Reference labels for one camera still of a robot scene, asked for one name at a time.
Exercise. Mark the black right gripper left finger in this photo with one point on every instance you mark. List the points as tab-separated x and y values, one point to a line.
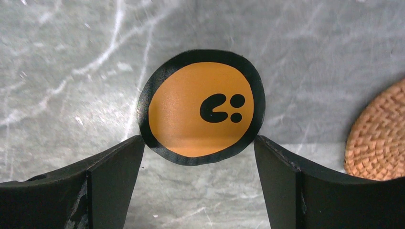
93	193

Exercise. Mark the woven rattan coaster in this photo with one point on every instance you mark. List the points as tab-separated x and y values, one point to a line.
375	147

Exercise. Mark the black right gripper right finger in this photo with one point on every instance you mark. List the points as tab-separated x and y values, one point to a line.
301	194

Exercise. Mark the orange black-rimmed coaster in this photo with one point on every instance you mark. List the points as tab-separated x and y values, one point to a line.
201	106

